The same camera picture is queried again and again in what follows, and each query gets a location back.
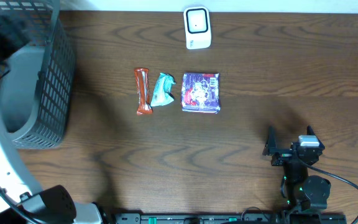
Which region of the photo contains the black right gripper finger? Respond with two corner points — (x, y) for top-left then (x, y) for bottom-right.
(262, 126), (277, 156)
(306, 125), (325, 153)

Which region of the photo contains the purple snack packet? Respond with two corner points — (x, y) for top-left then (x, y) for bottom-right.
(181, 73), (221, 114)

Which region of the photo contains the teal snack wrapper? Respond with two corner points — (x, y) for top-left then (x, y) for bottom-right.
(150, 73), (176, 107)

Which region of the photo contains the orange red snack bar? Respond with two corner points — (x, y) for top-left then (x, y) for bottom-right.
(134, 68), (153, 115)

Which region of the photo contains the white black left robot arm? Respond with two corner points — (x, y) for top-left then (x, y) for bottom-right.
(0, 1), (106, 223)

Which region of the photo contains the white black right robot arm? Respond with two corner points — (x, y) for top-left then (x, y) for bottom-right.
(263, 126), (331, 223)

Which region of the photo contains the grey plastic mesh basket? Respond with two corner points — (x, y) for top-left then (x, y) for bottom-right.
(0, 1), (75, 149)

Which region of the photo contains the black right camera cable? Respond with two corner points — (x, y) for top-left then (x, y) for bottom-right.
(293, 146), (358, 224)

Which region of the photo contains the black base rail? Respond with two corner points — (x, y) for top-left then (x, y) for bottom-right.
(110, 213), (347, 224)

